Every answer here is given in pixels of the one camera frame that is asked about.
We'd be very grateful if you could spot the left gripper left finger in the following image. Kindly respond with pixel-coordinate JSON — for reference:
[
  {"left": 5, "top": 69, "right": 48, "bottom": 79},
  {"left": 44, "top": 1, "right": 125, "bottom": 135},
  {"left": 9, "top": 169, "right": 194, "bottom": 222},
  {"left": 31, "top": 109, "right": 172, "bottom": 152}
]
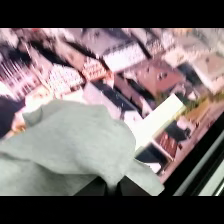
[{"left": 75, "top": 176, "right": 110, "bottom": 197}]

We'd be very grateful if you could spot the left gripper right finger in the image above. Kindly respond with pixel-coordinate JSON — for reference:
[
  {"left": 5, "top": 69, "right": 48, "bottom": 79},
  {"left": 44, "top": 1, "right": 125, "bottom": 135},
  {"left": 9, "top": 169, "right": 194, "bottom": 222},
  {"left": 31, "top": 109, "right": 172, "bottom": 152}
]
[{"left": 118, "top": 175, "right": 155, "bottom": 197}]

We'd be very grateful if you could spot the grey T-shirt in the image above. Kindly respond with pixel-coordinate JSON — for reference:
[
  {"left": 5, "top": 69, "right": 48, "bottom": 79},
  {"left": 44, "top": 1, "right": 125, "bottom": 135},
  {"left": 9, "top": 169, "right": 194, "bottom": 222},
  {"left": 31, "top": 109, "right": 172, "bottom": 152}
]
[{"left": 0, "top": 99, "right": 166, "bottom": 197}]

